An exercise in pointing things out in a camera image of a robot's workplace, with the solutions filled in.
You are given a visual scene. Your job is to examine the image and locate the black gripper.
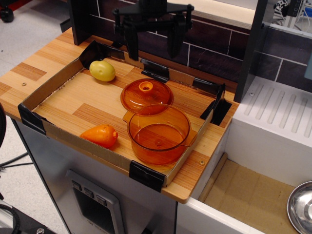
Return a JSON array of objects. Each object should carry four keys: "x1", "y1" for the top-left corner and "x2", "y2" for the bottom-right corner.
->
[{"x1": 113, "y1": 0, "x2": 195, "y2": 61}]

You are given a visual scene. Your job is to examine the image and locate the orange transparent pot lid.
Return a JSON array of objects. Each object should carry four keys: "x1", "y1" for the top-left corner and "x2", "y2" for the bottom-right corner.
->
[{"x1": 120, "y1": 78, "x2": 174, "y2": 115}]

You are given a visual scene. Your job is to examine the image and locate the orange transparent plastic pot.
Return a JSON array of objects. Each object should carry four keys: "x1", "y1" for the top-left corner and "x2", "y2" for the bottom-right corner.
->
[{"x1": 123, "y1": 104, "x2": 197, "y2": 165}]

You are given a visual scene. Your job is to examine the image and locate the yellow toy potato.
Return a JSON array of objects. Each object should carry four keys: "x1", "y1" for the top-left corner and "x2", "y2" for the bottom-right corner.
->
[{"x1": 89, "y1": 60, "x2": 116, "y2": 82}]

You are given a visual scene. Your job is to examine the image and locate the orange toy carrot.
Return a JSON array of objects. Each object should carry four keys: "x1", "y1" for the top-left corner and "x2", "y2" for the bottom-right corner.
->
[{"x1": 80, "y1": 124, "x2": 118, "y2": 148}]

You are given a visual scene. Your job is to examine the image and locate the cardboard fence with black tape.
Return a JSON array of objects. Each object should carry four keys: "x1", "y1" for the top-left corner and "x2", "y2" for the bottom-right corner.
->
[{"x1": 18, "y1": 41, "x2": 238, "y2": 191}]

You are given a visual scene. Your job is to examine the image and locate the white toy sink unit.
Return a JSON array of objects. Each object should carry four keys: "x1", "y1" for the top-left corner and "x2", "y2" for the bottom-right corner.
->
[{"x1": 176, "y1": 78, "x2": 312, "y2": 234}]

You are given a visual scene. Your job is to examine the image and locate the silver toy oven front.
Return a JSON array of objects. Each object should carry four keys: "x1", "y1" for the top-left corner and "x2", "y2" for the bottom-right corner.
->
[{"x1": 13, "y1": 121, "x2": 177, "y2": 234}]

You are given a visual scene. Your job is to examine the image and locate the silver metal bowl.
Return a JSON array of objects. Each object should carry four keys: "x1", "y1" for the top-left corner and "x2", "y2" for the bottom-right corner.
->
[{"x1": 287, "y1": 181, "x2": 312, "y2": 234}]

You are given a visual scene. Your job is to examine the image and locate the black cable on floor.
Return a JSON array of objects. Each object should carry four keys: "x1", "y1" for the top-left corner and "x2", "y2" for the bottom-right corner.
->
[{"x1": 0, "y1": 152, "x2": 34, "y2": 170}]

